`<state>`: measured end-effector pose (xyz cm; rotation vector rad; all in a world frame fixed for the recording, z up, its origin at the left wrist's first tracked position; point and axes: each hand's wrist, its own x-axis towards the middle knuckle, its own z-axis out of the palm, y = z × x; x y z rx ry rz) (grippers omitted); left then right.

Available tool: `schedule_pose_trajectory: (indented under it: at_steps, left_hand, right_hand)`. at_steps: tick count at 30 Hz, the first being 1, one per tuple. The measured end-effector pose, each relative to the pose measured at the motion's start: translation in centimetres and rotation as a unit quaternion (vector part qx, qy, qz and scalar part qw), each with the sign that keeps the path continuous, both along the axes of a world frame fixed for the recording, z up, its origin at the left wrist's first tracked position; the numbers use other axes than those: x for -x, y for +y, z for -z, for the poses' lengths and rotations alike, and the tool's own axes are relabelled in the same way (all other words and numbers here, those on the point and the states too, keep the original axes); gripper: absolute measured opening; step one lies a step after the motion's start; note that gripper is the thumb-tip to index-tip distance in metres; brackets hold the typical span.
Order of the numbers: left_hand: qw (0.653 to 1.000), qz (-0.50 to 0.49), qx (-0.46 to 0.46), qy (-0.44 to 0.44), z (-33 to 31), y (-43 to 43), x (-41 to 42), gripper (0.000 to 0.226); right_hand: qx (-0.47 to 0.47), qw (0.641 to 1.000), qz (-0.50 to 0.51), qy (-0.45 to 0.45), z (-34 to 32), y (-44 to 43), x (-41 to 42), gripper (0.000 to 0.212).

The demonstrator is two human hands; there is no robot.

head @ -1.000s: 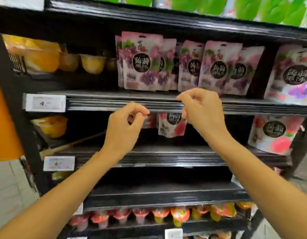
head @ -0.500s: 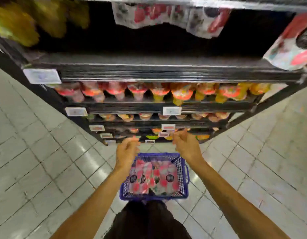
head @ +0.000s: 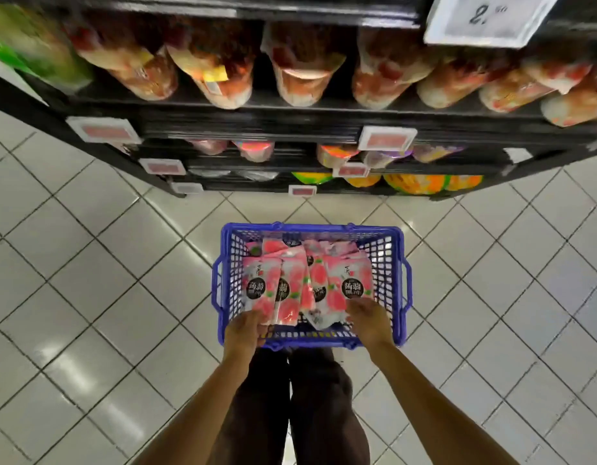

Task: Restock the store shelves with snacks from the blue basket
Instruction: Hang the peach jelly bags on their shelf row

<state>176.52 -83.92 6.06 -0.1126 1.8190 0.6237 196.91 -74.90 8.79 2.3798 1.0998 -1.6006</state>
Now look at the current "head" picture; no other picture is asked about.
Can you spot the person's left hand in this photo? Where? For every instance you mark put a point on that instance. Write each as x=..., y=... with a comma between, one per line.
x=245, y=334

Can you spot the person's right hand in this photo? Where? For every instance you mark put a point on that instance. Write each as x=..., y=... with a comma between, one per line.
x=371, y=324

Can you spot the peach pouches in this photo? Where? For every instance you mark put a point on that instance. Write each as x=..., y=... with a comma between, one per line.
x=291, y=285

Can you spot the blue plastic shopping basket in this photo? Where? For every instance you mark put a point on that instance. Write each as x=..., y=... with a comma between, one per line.
x=308, y=229

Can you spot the black low shelf rack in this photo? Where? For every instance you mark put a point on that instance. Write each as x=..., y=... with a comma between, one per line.
x=279, y=121

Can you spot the person's left forearm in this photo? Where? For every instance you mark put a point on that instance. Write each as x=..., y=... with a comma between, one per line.
x=196, y=416

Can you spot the person's right forearm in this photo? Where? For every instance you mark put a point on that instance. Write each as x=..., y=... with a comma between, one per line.
x=434, y=411

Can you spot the person's left leg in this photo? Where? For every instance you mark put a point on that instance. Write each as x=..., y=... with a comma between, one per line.
x=250, y=411

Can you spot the person's leg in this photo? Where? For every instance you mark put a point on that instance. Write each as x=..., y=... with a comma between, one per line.
x=250, y=411
x=327, y=411

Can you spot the person's right leg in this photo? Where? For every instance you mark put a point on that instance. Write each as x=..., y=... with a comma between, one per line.
x=327, y=411

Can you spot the red price tag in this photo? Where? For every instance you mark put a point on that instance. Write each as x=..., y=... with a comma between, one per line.
x=388, y=139
x=303, y=191
x=351, y=170
x=162, y=167

